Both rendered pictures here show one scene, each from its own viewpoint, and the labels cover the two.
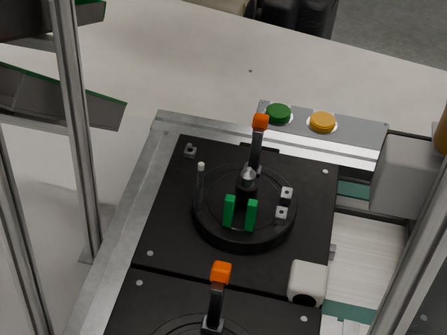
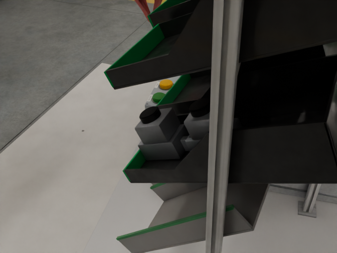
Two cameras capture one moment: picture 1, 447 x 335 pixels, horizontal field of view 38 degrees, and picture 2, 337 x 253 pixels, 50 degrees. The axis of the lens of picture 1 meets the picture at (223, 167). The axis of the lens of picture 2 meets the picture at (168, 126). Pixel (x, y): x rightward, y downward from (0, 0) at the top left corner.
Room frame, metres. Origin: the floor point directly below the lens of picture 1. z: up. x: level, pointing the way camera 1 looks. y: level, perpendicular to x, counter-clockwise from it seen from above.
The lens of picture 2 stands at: (0.60, 0.76, 1.58)
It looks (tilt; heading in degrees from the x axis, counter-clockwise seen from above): 40 degrees down; 280
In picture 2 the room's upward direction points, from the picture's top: 4 degrees counter-clockwise
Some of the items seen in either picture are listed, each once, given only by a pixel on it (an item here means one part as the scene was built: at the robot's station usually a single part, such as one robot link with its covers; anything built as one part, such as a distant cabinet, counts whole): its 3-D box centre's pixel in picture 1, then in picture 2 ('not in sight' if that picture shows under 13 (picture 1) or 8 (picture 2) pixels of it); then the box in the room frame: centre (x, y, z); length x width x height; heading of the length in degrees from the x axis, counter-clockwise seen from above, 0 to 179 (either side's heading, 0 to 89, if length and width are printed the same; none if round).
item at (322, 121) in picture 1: (322, 123); (166, 85); (0.75, -0.15, 0.96); 0.04 x 0.04 x 0.02
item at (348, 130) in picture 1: (318, 137); (166, 93); (0.75, -0.15, 0.93); 0.21 x 0.07 x 0.06; 82
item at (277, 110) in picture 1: (277, 115); (159, 98); (0.76, -0.08, 0.96); 0.04 x 0.04 x 0.02
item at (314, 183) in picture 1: (246, 189); not in sight; (0.56, -0.03, 1.01); 0.24 x 0.24 x 0.13; 82
